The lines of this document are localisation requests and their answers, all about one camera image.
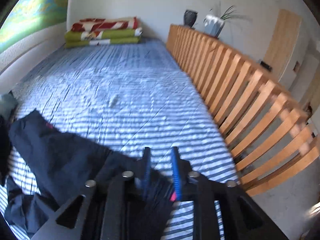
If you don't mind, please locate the red white folded blanket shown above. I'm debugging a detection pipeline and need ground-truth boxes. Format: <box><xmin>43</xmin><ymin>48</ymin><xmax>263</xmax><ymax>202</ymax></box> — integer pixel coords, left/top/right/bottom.
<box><xmin>71</xmin><ymin>17</ymin><xmax>139</xmax><ymax>32</ymax></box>

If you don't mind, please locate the small black box on rail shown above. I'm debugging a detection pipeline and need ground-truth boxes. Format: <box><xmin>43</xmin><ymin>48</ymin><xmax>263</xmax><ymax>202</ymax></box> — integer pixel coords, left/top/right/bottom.
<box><xmin>260</xmin><ymin>60</ymin><xmax>272</xmax><ymax>72</ymax></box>

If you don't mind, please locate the blue white striped bed quilt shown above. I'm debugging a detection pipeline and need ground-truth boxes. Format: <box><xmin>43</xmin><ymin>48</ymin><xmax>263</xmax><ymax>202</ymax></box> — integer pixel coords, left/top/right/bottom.
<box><xmin>1</xmin><ymin>39</ymin><xmax>237</xmax><ymax>239</ymax></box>

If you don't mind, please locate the pile of blue dark clothes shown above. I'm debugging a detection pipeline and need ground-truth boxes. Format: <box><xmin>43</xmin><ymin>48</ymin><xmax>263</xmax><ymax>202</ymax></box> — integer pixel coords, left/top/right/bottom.
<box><xmin>0</xmin><ymin>92</ymin><xmax>18</xmax><ymax>121</ymax></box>

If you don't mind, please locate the white pot with green plant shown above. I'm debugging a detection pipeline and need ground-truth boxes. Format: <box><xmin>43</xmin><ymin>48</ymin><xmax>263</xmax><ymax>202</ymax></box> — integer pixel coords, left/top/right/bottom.
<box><xmin>203</xmin><ymin>3</ymin><xmax>252</xmax><ymax>38</ymax></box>

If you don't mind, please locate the dark navy garment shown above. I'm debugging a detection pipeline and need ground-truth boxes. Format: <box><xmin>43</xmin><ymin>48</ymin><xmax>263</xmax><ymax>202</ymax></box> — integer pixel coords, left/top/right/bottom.
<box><xmin>4</xmin><ymin>111</ymin><xmax>174</xmax><ymax>239</ymax></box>

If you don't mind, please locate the light wooden door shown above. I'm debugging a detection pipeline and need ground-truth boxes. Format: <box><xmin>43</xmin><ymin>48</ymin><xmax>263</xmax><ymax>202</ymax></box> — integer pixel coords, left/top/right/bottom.
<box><xmin>263</xmin><ymin>9</ymin><xmax>302</xmax><ymax>80</ymax></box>

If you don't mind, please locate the colourful wall map hanging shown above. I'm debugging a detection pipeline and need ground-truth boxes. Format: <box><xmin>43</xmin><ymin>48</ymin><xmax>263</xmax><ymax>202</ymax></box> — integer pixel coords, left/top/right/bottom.
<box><xmin>1</xmin><ymin>0</ymin><xmax>68</xmax><ymax>52</ymax></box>

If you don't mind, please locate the dark ceramic vase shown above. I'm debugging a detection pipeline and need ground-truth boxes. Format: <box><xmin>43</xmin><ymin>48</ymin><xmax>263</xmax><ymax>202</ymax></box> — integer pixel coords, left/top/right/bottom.
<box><xmin>183</xmin><ymin>10</ymin><xmax>198</xmax><ymax>28</ymax></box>

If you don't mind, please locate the green folded blanket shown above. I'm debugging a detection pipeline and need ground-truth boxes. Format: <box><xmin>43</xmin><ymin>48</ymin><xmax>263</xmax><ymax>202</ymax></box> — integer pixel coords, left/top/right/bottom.
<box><xmin>65</xmin><ymin>27</ymin><xmax>143</xmax><ymax>48</ymax></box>

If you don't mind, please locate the wooden slatted bed rail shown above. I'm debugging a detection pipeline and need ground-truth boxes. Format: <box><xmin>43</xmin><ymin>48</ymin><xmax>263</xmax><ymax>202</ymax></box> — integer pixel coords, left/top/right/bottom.
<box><xmin>166</xmin><ymin>24</ymin><xmax>319</xmax><ymax>196</ymax></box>

